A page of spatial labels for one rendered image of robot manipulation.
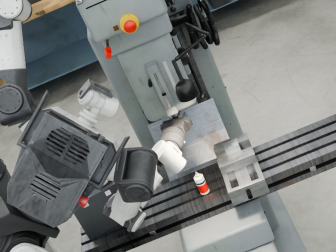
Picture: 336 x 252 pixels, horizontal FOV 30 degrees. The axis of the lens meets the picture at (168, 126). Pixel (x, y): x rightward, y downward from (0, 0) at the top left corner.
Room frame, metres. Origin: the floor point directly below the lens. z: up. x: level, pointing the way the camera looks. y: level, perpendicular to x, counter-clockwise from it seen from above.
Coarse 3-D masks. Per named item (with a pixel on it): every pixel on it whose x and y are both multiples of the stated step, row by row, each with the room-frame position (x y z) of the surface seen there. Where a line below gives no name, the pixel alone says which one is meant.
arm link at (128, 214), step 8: (112, 200) 1.73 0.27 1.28; (120, 200) 1.65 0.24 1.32; (104, 208) 1.74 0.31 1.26; (112, 208) 1.69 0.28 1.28; (120, 208) 1.66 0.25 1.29; (128, 208) 1.64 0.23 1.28; (136, 208) 1.65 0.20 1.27; (112, 216) 1.69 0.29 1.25; (120, 216) 1.67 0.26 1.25; (128, 216) 1.66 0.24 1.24; (136, 216) 1.68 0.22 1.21; (144, 216) 1.72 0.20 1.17; (120, 224) 1.68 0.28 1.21; (128, 224) 1.67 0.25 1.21; (136, 224) 1.69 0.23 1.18
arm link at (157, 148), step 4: (160, 140) 1.92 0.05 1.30; (156, 144) 1.92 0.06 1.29; (160, 144) 1.89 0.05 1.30; (164, 144) 1.89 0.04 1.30; (152, 148) 1.92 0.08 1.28; (156, 148) 1.89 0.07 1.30; (160, 148) 1.87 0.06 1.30; (164, 148) 1.88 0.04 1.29; (156, 152) 1.87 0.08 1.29; (160, 152) 1.87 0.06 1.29; (156, 168) 1.84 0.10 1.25; (156, 172) 1.83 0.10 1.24; (156, 176) 1.83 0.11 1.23; (160, 176) 1.83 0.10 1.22; (156, 180) 1.82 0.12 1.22; (160, 180) 1.83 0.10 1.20
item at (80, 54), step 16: (32, 0) 5.85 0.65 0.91; (48, 0) 5.74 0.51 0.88; (64, 0) 5.53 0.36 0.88; (192, 0) 5.90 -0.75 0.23; (32, 16) 5.56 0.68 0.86; (64, 48) 6.21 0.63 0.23; (80, 48) 6.01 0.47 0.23; (32, 64) 6.18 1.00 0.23; (48, 64) 5.98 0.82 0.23; (64, 64) 5.79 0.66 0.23; (80, 64) 5.62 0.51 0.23; (0, 80) 6.00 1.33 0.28; (32, 80) 5.77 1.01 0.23; (48, 80) 5.62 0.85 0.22
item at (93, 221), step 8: (104, 184) 2.12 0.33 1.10; (112, 184) 2.11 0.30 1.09; (96, 192) 2.11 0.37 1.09; (104, 192) 2.11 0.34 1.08; (112, 192) 2.11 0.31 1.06; (88, 200) 2.10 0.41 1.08; (96, 200) 2.10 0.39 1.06; (104, 200) 2.11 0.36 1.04; (80, 208) 2.10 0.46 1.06; (88, 208) 2.10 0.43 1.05; (96, 208) 2.10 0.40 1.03; (80, 216) 2.09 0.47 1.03; (88, 216) 2.10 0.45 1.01; (96, 216) 2.10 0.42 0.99; (104, 216) 2.10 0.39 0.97; (80, 224) 2.09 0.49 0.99; (88, 224) 2.10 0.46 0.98; (96, 224) 2.10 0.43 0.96; (104, 224) 2.10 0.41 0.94; (112, 224) 2.10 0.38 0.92; (88, 232) 2.09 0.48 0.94; (96, 232) 2.10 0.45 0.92
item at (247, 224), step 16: (240, 208) 1.97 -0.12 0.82; (256, 208) 1.93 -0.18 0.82; (192, 224) 2.00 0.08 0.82; (208, 224) 1.96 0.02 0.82; (224, 224) 1.92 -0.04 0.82; (240, 224) 1.88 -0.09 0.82; (256, 224) 1.85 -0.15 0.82; (192, 240) 1.91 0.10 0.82; (208, 240) 1.87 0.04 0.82; (224, 240) 1.86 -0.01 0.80; (240, 240) 1.85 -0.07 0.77; (256, 240) 1.85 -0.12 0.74
